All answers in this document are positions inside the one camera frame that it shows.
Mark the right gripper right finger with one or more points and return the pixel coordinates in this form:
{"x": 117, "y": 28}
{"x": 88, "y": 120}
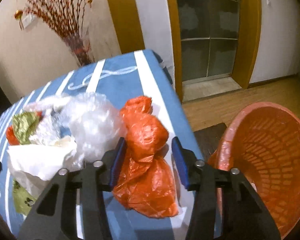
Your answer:
{"x": 244, "y": 214}

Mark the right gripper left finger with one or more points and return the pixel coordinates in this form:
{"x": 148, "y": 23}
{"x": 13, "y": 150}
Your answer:
{"x": 53, "y": 216}

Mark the small orange plastic bag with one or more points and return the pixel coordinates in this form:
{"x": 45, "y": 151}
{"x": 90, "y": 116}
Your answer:
{"x": 146, "y": 182}

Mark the clear plastic bag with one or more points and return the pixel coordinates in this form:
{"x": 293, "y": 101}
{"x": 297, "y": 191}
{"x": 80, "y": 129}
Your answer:
{"x": 87, "y": 124}

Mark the white plastic bag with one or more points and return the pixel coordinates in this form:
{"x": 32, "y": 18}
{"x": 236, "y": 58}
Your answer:
{"x": 33, "y": 166}

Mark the olive green wrapper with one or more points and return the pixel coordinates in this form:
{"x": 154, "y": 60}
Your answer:
{"x": 24, "y": 125}

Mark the orange plastic basket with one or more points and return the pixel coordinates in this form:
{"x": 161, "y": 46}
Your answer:
{"x": 263, "y": 142}

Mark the blue white striped tablecloth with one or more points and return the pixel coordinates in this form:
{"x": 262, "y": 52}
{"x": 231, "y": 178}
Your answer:
{"x": 119, "y": 78}

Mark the glass vase red branches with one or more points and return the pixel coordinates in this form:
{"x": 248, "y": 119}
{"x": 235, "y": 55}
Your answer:
{"x": 66, "y": 19}

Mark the wooden framed glass door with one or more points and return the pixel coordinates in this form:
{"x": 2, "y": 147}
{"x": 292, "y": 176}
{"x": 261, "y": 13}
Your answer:
{"x": 215, "y": 45}

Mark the wall switch plate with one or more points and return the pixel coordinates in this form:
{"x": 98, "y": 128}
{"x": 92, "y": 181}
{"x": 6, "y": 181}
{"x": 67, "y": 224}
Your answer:
{"x": 27, "y": 20}

